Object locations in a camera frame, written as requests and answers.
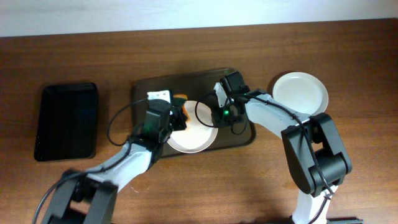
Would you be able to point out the black rectangular tray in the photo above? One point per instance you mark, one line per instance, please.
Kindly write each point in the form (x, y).
(68, 120)

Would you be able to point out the white plate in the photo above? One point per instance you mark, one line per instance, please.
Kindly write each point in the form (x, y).
(325, 102)
(198, 134)

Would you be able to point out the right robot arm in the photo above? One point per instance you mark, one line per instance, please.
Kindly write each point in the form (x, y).
(317, 158)

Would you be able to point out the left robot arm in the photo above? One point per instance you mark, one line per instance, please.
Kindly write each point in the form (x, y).
(89, 196)

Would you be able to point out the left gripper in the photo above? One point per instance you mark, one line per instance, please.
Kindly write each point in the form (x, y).
(179, 119)

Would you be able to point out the green orange sponge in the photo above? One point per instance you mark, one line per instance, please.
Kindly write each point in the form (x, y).
(179, 103)

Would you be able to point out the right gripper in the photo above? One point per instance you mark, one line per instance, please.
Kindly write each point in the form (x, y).
(219, 116)

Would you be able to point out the dark brown serving tray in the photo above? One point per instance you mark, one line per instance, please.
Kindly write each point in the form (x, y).
(196, 85)

